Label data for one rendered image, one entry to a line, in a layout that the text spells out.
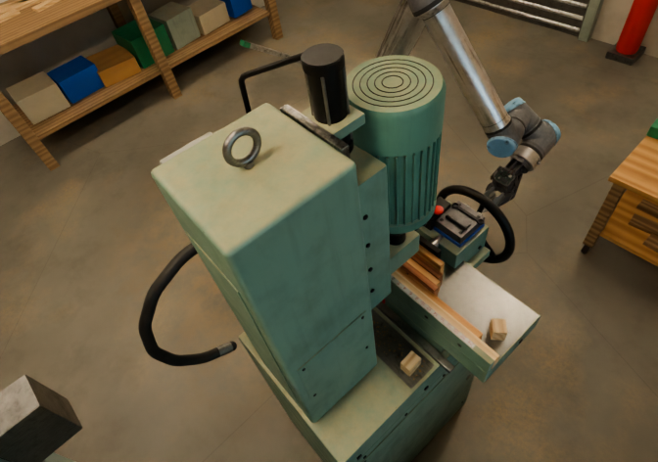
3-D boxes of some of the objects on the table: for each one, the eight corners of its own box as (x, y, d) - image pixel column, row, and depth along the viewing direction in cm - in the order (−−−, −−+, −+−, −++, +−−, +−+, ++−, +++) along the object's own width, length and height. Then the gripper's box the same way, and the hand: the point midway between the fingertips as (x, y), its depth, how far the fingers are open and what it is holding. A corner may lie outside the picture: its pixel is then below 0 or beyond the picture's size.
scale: (475, 345, 101) (475, 345, 101) (472, 348, 100) (472, 348, 100) (330, 224, 128) (330, 224, 128) (327, 227, 128) (327, 226, 128)
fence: (491, 369, 102) (494, 360, 98) (486, 375, 102) (490, 365, 98) (322, 226, 135) (319, 214, 131) (317, 229, 135) (315, 218, 130)
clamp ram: (453, 255, 122) (456, 236, 115) (435, 272, 120) (438, 254, 113) (428, 238, 127) (430, 217, 120) (410, 253, 125) (410, 233, 118)
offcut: (489, 325, 109) (491, 318, 106) (502, 326, 109) (505, 318, 105) (491, 340, 107) (493, 332, 104) (504, 341, 106) (507, 333, 103)
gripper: (508, 150, 154) (469, 196, 153) (532, 162, 149) (492, 210, 148) (509, 162, 162) (471, 207, 160) (532, 175, 157) (493, 220, 155)
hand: (484, 209), depth 157 cm, fingers closed
